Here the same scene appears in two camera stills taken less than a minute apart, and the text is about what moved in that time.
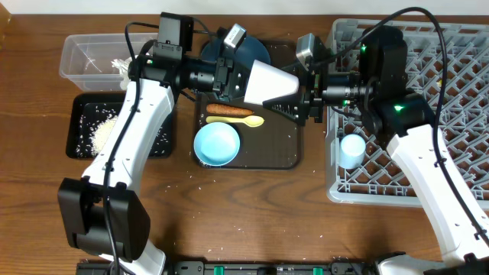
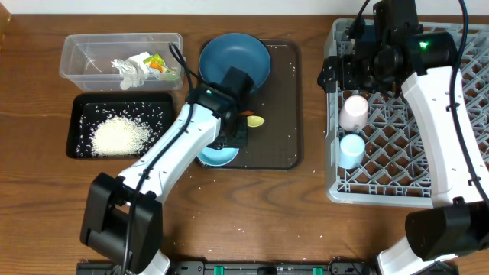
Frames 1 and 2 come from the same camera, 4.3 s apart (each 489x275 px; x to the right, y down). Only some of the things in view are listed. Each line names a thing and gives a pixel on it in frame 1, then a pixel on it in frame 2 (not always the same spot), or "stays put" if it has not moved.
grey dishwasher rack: x=448 y=63 stays put
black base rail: x=357 y=266 stays put
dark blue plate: x=248 y=50 stays put
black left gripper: x=228 y=78 -> x=242 y=143
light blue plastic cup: x=352 y=150 stays put
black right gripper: x=312 y=101 -> x=346 y=64
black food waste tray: x=92 y=118 stays put
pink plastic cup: x=267 y=82 -> x=354 y=112
